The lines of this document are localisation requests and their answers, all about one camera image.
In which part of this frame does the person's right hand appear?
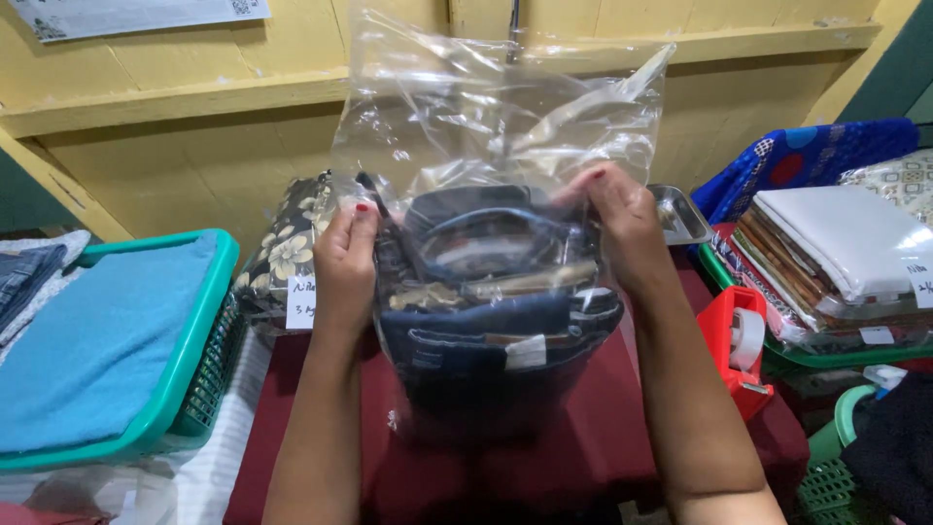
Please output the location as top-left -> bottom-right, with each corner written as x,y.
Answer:
553,162 -> 680,300

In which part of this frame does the green basket of folded fabrics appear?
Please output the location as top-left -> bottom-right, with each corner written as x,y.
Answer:
697,219 -> 933,380

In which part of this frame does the teal plastic basket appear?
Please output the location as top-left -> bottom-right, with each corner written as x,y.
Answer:
0,229 -> 249,473

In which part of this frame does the black floral fabric bundle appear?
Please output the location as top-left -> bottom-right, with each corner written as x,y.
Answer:
233,172 -> 338,329

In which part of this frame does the folded dark denim clothes bundle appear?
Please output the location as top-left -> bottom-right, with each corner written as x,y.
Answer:
373,182 -> 626,433

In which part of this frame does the white textured cloth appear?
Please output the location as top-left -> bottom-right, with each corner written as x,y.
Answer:
0,229 -> 93,362

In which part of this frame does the light green plastic basket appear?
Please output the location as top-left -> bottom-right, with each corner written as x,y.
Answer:
795,384 -> 894,525

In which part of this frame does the white handwritten paper label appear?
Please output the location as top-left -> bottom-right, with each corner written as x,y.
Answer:
286,275 -> 318,331

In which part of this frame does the person's left hand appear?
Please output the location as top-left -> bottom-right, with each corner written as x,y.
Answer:
312,202 -> 381,333

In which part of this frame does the metal rod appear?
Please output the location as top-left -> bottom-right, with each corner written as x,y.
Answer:
506,0 -> 523,65

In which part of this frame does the white printed paper sheet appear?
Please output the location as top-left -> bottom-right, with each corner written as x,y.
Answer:
9,0 -> 273,43

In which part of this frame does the white striped cloth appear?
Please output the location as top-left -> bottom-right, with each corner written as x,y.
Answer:
0,328 -> 274,525

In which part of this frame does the folded grey denim cloth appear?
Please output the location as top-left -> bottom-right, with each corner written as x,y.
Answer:
0,244 -> 69,333

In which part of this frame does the red tape dispenser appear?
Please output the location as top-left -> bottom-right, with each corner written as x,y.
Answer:
696,285 -> 775,422

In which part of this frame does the maroon table cloth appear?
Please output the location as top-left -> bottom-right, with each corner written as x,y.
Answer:
222,251 -> 812,525

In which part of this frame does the blue folded towel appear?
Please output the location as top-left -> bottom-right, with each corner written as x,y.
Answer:
0,233 -> 220,455

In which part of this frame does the metal tray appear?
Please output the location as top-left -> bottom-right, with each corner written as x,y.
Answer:
647,184 -> 715,246

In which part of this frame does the yellow wooden shelf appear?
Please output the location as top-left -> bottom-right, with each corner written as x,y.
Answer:
0,22 -> 884,140

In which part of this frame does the beige patterned fabric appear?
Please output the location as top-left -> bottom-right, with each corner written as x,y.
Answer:
838,149 -> 933,227

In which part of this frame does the black fuzzy cloth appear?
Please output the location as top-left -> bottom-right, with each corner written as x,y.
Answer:
840,372 -> 933,525

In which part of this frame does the clear tape roll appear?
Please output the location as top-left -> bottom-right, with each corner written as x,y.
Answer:
729,307 -> 766,372

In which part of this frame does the white label on denim bundle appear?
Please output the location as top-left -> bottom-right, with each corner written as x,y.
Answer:
504,334 -> 548,370

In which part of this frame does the white label on white fabric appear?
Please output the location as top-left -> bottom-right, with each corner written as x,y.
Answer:
906,259 -> 933,309

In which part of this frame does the white folded fabric in plastic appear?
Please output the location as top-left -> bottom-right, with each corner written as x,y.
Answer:
752,185 -> 933,304

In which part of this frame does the clear plastic bag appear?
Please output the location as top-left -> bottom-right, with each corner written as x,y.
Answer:
329,6 -> 677,447

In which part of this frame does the blue patterned fabric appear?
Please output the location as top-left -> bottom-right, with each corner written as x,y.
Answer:
690,118 -> 921,226

